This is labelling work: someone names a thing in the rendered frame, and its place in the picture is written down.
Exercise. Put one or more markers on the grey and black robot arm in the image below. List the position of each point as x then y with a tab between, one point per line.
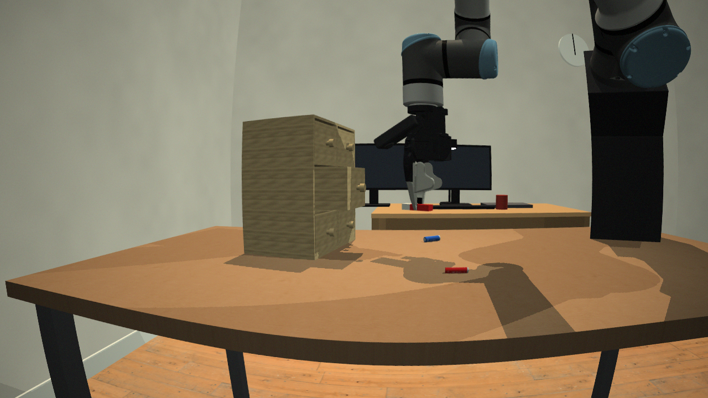
647	49

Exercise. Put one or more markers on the brown wooden chest of drawers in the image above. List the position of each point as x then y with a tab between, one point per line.
278	186

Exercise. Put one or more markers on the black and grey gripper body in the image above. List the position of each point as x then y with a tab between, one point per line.
434	146

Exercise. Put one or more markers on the red and white eraser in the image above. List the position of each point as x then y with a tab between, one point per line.
420	207

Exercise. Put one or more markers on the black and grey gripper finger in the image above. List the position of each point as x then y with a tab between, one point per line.
437	181
415	176

